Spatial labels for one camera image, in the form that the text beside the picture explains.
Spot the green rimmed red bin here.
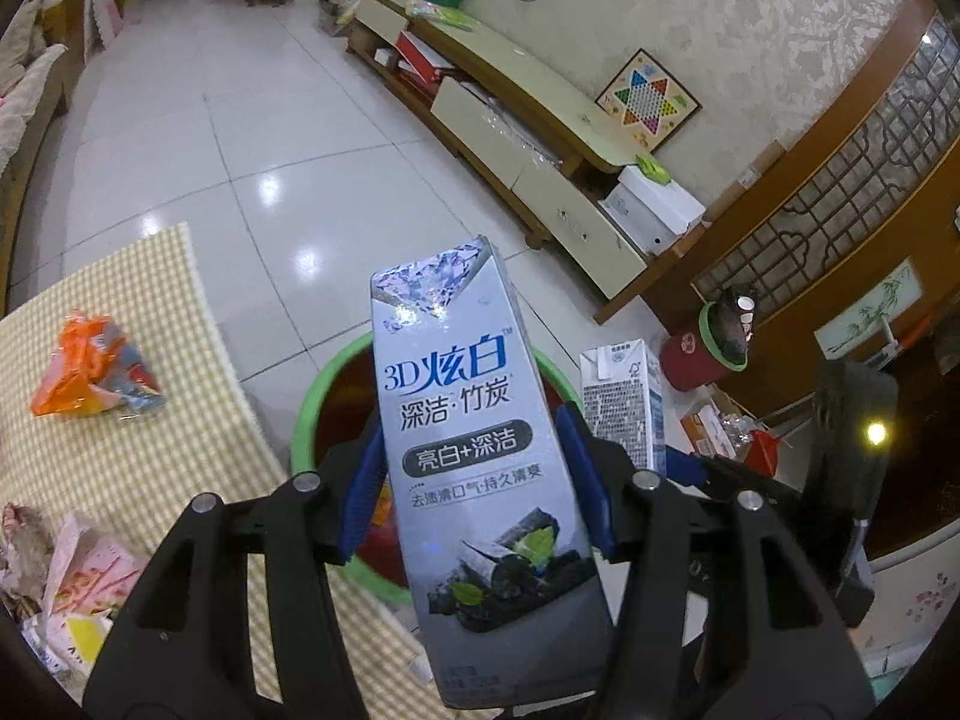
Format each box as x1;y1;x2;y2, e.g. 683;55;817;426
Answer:
288;334;595;605

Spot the white milk carton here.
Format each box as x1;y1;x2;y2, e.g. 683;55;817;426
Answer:
579;340;668;476

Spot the star checkers board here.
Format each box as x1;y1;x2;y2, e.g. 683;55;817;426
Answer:
595;48;704;153

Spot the grey toothpaste box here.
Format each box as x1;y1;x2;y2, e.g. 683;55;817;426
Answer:
370;235;620;707

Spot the dark plastic bag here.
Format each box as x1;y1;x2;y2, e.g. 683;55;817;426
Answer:
707;283;757;362

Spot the wooden lattice partition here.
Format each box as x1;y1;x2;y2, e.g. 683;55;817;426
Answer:
592;0;960;421

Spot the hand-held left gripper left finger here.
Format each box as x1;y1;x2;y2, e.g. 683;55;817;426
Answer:
81;430;389;720

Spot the small red bin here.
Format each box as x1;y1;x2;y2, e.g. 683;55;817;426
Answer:
658;300;752;393

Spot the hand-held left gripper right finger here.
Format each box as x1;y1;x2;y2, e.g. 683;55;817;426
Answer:
553;403;877;720

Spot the red folder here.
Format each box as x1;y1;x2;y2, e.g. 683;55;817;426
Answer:
394;31;452;88

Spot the bamboo print panel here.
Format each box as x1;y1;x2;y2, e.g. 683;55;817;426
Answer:
813;258;925;361

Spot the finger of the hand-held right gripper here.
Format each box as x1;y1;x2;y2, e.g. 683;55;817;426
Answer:
663;448;809;512

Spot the long cream TV cabinet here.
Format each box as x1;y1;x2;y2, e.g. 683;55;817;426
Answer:
343;0;655;325

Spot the white cardboard box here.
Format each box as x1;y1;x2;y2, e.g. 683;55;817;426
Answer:
603;163;707;257

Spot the orange snack wrapper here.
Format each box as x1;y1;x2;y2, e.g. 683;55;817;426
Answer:
28;310;167;421

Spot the orange cardboard box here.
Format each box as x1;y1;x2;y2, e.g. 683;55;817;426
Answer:
678;403;740;460

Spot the red paper bag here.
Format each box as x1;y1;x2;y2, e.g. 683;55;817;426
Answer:
738;427;782;478

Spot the beige covered sofa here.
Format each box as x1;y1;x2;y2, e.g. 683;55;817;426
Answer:
0;0;88;192

